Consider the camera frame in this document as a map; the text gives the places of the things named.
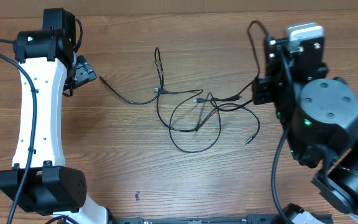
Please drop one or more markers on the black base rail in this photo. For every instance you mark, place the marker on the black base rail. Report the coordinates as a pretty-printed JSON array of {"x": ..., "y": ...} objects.
[{"x": 293, "y": 211}]

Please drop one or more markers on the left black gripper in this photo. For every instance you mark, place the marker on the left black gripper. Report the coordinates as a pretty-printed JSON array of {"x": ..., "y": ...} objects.
[{"x": 86, "y": 72}]

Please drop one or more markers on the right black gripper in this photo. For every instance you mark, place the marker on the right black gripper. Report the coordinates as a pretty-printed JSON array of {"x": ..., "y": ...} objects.
[{"x": 262, "y": 90}]

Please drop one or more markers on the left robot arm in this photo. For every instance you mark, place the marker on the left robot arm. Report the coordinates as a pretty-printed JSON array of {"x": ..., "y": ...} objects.
[{"x": 39, "y": 180}]

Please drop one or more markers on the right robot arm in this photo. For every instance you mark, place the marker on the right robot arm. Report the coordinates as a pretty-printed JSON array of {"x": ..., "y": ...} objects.
[{"x": 320, "y": 115}]

